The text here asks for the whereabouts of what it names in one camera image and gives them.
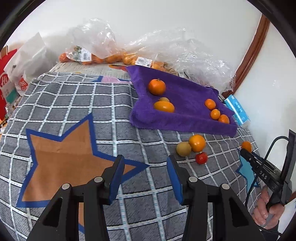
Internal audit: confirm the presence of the small red tomato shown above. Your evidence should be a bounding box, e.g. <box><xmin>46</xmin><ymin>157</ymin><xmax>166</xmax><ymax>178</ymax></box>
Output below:
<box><xmin>195</xmin><ymin>152</ymin><xmax>208</xmax><ymax>165</ymax></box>

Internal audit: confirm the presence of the large orange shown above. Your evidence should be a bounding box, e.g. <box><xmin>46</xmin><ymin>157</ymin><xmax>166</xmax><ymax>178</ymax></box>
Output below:
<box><xmin>189</xmin><ymin>135</ymin><xmax>206</xmax><ymax>153</ymax></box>

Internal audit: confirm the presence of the small orange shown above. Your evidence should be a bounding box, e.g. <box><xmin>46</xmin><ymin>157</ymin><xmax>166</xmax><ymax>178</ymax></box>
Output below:
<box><xmin>218</xmin><ymin>114</ymin><xmax>230</xmax><ymax>124</ymax></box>
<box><xmin>204</xmin><ymin>99</ymin><xmax>216</xmax><ymax>110</ymax></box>

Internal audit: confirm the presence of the oval yellow orange fruit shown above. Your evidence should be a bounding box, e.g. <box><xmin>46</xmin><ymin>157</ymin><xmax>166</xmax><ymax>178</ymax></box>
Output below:
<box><xmin>154</xmin><ymin>100</ymin><xmax>175</xmax><ymax>113</ymax></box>

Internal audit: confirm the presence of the yellow green small fruit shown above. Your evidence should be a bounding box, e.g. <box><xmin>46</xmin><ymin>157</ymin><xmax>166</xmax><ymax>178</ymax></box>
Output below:
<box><xmin>159</xmin><ymin>97</ymin><xmax>170</xmax><ymax>102</ymax></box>

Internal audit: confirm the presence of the medium orange with stem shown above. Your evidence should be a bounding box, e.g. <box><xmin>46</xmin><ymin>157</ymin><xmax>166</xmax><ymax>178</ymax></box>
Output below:
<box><xmin>148</xmin><ymin>79</ymin><xmax>166</xmax><ymax>96</ymax></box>

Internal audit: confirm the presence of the person's right hand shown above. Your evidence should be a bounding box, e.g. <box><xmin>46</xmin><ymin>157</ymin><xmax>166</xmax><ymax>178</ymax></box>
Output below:
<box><xmin>252</xmin><ymin>186</ymin><xmax>285</xmax><ymax>230</ymax></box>

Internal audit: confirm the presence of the blue tissue pack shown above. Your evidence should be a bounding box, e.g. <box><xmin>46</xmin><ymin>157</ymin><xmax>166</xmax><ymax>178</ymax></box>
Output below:
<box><xmin>224</xmin><ymin>94</ymin><xmax>250</xmax><ymax>128</ymax></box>

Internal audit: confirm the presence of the grey checked blanket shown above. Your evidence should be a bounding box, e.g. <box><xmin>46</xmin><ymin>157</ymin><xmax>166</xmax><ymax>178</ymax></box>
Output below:
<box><xmin>1</xmin><ymin>72</ymin><xmax>191</xmax><ymax>240</ymax></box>

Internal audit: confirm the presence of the red paper gift bag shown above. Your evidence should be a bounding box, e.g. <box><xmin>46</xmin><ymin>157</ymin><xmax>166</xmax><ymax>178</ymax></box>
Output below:
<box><xmin>0</xmin><ymin>46</ymin><xmax>19</xmax><ymax>121</ymax></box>

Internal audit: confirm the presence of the purple towel covered tray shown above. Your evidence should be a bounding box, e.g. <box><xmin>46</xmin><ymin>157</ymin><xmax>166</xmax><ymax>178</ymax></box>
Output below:
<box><xmin>127</xmin><ymin>65</ymin><xmax>237</xmax><ymax>137</ymax></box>

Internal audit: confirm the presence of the clear bag of red fruit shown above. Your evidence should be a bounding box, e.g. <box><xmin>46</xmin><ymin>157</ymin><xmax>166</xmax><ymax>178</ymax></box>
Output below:
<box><xmin>170</xmin><ymin>38</ymin><xmax>235</xmax><ymax>93</ymax></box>

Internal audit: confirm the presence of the white plastic shopping bag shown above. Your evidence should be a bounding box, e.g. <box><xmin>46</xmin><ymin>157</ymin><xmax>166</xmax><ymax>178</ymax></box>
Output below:
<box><xmin>4</xmin><ymin>33</ymin><xmax>57</xmax><ymax>96</ymax></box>

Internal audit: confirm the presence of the clear bag of kumquats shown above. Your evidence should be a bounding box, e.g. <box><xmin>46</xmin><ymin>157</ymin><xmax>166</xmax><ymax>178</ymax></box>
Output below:
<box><xmin>122</xmin><ymin>28</ymin><xmax>185</xmax><ymax>75</ymax></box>

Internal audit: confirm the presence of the clear bag of oranges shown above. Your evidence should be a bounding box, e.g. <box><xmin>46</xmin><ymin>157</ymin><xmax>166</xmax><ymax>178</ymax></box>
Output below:
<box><xmin>59</xmin><ymin>18</ymin><xmax>123</xmax><ymax>65</ymax></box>

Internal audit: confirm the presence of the black cable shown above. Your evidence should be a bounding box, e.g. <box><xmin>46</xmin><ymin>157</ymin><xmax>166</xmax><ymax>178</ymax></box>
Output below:
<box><xmin>245</xmin><ymin>136</ymin><xmax>290</xmax><ymax>209</ymax></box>

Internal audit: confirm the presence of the brown wooden door frame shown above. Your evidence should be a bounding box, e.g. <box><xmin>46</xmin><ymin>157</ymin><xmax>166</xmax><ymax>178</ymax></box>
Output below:
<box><xmin>222</xmin><ymin>14</ymin><xmax>270</xmax><ymax>98</ymax></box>

